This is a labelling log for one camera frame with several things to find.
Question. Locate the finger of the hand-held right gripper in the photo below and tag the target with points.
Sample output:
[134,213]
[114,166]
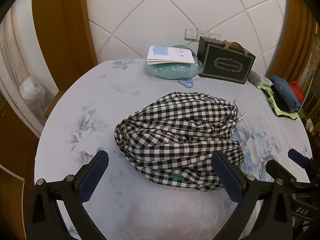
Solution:
[278,170]
[298,157]

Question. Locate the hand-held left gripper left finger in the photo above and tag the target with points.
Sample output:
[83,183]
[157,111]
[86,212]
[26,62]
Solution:
[93,177]

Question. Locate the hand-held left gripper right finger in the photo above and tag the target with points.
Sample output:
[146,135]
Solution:
[231,178]

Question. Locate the black white checkered garment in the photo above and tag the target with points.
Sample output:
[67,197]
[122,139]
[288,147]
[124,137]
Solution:
[180,135]

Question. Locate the black and green garment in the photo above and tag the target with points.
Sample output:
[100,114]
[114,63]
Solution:
[280,105]

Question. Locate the folded blue jeans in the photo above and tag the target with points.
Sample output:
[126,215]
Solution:
[286,92]

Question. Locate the red cloth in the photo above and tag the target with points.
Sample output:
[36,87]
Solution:
[297,87]

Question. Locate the green pole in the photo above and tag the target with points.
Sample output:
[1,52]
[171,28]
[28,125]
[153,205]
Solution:
[308,86]

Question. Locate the grey plush toy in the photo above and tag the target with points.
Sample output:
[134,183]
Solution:
[254,78]

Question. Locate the clear plastic bag bin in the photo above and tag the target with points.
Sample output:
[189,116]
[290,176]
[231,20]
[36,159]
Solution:
[32,91]

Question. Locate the black gift box gold print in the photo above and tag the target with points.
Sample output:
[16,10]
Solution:
[225,63]

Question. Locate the teal pillow in plastic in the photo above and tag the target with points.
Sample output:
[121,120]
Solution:
[172,70]

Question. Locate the white booklets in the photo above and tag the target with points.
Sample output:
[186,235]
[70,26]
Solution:
[170,55]

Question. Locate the white padded headboard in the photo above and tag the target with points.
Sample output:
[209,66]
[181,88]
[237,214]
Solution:
[175,10]

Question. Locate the wooden headboard frame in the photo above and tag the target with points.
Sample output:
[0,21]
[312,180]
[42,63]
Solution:
[62,30]
[295,30]

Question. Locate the white wall socket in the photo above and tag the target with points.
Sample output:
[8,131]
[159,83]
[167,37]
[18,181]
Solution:
[203,35]

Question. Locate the white wall switch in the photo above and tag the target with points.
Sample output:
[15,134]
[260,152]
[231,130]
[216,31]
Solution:
[191,34]

